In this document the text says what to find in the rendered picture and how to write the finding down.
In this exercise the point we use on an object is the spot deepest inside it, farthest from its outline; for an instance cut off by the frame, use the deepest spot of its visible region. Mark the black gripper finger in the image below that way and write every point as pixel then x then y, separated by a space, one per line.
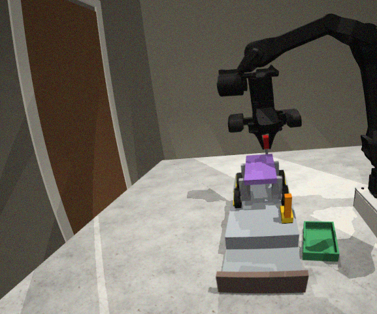
pixel 272 136
pixel 258 135

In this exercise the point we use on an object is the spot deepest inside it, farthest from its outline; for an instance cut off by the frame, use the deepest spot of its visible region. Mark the green tray floor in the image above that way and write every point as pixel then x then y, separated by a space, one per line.
pixel 319 240

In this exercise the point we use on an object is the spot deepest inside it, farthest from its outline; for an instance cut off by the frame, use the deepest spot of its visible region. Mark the grey ramp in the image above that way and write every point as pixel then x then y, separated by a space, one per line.
pixel 262 254

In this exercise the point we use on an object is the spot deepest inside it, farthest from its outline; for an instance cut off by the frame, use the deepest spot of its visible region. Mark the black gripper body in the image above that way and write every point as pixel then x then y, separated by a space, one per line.
pixel 236 122

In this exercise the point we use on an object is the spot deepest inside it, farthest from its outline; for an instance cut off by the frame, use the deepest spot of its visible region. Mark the green tray rim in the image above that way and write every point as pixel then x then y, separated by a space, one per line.
pixel 320 256

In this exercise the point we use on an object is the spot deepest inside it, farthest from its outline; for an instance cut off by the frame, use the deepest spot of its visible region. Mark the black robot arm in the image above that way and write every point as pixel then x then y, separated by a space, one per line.
pixel 362 39

